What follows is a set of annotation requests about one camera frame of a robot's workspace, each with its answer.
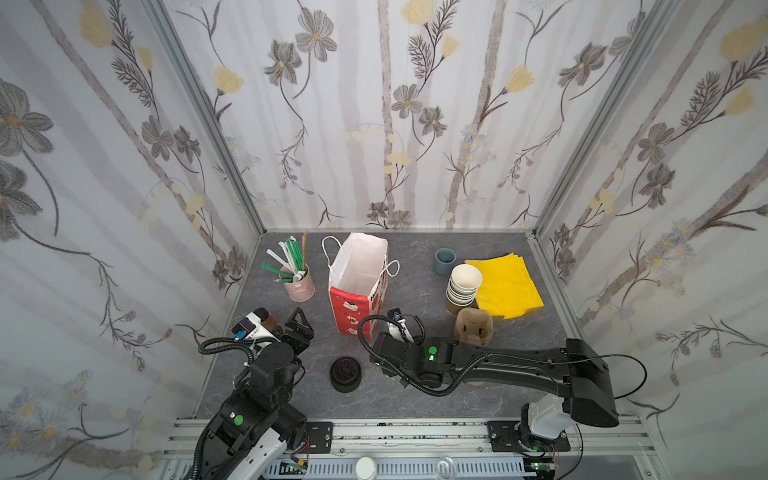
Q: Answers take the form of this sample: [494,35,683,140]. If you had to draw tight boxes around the stack of paper cups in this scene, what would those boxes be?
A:
[445,264,483,315]

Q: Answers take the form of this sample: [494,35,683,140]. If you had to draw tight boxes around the yellow paper napkins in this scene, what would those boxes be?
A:
[465,254,544,320]

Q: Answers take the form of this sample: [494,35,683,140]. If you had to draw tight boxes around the stack of pulp cup carriers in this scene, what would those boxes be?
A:
[454,308,494,346]

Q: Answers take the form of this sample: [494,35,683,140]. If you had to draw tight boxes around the pink metal straw bucket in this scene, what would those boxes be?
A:
[283,270,316,303]

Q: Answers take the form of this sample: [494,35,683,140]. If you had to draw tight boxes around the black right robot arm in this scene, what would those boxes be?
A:
[357,315,620,450]

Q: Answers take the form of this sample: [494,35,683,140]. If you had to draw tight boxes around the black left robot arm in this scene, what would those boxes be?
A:
[185,308,314,479]

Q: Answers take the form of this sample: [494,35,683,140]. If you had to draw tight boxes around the brown paper straw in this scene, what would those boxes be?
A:
[301,231,309,271]

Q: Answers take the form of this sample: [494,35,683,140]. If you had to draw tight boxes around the green wrapped straw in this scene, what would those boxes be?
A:
[285,236,305,276]

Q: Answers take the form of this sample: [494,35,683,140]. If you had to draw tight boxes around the small teal cup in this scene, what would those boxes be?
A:
[433,248,457,276]

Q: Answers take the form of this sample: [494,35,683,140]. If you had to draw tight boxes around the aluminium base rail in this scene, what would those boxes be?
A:
[158,416,667,480]

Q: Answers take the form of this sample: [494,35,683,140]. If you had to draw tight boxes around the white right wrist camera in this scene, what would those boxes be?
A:
[387,308,414,343]

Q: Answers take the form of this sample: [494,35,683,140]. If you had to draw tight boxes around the brown syrup bottle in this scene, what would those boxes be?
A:
[254,307,283,337]

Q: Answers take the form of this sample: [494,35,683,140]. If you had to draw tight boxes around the stack of black cup lids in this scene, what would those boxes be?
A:
[329,356,362,393]

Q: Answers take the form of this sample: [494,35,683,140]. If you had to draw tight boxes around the red white paper bag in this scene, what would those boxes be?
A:
[321,232,400,336]

